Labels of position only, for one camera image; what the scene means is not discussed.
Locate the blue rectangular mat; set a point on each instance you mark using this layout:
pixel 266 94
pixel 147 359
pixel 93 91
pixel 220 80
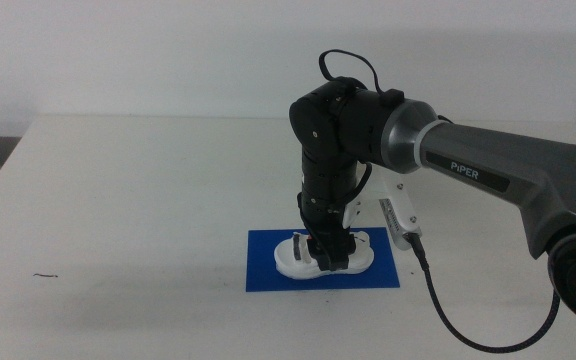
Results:
pixel 263 265

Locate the white sandal shoe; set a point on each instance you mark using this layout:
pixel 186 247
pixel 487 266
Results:
pixel 293 262

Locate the black grey right Piper arm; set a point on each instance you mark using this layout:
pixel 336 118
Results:
pixel 493 160

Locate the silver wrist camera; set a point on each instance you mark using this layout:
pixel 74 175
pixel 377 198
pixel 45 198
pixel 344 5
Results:
pixel 400 225

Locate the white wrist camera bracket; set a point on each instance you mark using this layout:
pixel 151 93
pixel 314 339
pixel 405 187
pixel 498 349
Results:
pixel 393 187

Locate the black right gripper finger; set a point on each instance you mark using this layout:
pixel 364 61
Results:
pixel 330 252
pixel 350 245

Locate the small dark debris strand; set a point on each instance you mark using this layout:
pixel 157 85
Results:
pixel 45 275

